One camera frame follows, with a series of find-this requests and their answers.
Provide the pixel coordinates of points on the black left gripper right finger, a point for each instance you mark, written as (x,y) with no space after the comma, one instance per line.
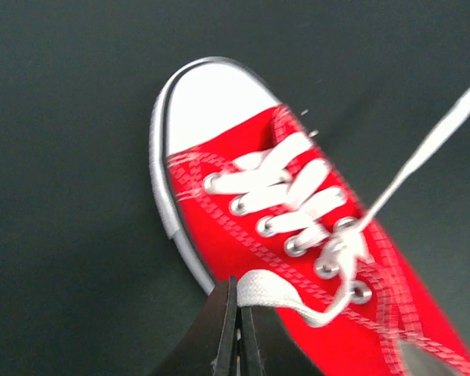
(266,348)

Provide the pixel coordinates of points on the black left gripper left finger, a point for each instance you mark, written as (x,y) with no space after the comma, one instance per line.
(210,345)

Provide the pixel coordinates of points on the red canvas sneaker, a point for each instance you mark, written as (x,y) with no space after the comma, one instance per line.
(211,112)

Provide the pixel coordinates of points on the white shoelace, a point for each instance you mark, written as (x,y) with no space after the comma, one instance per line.
(264,182)

